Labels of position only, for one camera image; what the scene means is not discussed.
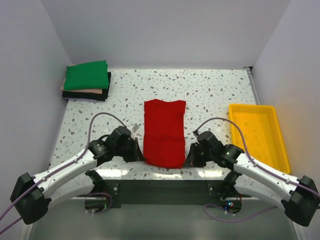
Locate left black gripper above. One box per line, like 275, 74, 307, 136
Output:
114, 137, 146, 162

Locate green folded t shirt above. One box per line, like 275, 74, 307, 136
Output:
63, 60, 110, 91

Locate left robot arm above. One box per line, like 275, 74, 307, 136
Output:
10, 124, 145, 225

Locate pink folded t shirt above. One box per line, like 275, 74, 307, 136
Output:
60, 85, 103, 95

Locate yellow plastic tray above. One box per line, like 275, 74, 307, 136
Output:
229, 103, 291, 174

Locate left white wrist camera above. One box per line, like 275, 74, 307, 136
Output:
129, 123, 139, 133

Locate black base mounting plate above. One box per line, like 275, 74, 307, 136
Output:
90, 179, 245, 208

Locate aluminium frame rail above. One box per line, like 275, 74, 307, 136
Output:
20, 67, 308, 240

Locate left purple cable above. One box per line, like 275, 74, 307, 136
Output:
0, 112, 131, 233

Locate red t shirt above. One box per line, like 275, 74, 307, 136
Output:
143, 99, 186, 169

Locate purple cable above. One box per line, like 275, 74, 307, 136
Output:
0, 112, 131, 233
192, 117, 320, 223

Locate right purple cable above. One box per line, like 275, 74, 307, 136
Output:
192, 117, 320, 223

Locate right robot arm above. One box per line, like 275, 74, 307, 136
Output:
184, 130, 320, 227

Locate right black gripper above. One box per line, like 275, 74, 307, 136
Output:
182, 142, 215, 168

